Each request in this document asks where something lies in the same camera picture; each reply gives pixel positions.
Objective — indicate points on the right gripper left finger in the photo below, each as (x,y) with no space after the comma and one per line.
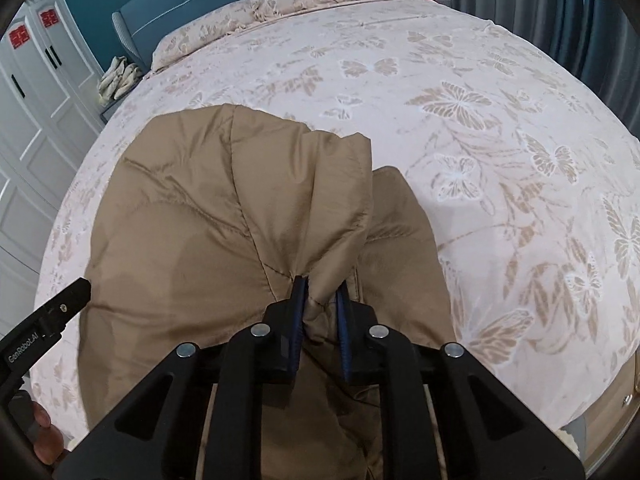
(286,321)

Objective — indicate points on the person's left hand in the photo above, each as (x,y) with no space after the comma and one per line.
(49,443)

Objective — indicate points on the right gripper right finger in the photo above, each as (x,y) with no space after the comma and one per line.
(357,351)

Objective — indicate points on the stack of folded beige cloths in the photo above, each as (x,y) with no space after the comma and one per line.
(119,79)

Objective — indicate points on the white panelled wardrobe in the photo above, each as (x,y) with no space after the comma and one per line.
(49,120)

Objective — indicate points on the grey curtain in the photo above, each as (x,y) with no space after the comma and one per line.
(592,39)

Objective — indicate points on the tan quilted down coat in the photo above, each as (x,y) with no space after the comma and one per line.
(209,216)

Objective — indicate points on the blue-grey nightstand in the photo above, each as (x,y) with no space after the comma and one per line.
(111,109)

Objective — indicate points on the left floral pillow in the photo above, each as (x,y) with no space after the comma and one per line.
(202,31)

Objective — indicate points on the floral beige bedspread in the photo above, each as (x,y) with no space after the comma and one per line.
(530,182)

